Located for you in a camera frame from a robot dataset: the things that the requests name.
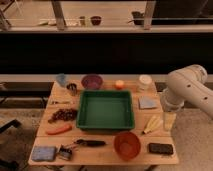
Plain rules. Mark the orange fruit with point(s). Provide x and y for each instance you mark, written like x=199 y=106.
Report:
x=119 y=84

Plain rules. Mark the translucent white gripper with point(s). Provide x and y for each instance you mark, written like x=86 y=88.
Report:
x=169 y=119

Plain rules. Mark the orange carrot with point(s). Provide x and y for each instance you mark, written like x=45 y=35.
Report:
x=59 y=130

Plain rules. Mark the orange plastic bowl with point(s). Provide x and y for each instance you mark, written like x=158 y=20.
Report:
x=127 y=145

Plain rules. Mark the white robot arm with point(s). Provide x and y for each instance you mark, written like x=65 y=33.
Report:
x=187 y=84

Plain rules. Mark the small background cup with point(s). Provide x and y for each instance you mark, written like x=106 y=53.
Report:
x=82 y=20

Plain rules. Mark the yellow corn cob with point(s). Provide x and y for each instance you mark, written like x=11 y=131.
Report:
x=152 y=124

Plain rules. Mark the dark red background bowl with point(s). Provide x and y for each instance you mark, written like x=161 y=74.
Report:
x=96 y=20

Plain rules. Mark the green plastic tray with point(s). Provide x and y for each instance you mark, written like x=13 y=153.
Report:
x=105 y=110

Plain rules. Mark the blue sponge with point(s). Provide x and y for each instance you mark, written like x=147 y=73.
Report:
x=43 y=153

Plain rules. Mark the blue cloth square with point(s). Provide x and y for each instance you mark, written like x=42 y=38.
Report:
x=146 y=103

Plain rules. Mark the light blue cup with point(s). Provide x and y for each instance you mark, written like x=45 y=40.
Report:
x=61 y=79

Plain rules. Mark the thin pen on table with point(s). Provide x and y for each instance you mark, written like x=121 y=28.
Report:
x=59 y=102

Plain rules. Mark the black handled peeler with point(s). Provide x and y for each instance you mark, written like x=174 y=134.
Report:
x=90 y=143

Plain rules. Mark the purple bowl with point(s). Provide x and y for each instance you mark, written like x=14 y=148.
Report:
x=92 y=81

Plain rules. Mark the small metal cup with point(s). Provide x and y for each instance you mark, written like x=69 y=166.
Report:
x=72 y=88

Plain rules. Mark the dark background pot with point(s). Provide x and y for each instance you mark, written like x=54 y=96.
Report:
x=137 y=17

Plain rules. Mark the black eraser block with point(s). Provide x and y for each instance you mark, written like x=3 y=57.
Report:
x=157 y=148

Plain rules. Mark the small metal binder clip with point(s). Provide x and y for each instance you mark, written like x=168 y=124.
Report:
x=65 y=153

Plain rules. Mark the wooden table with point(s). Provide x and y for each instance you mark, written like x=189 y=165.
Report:
x=106 y=155

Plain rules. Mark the bunch of dark grapes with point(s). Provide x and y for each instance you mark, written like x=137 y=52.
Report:
x=64 y=115

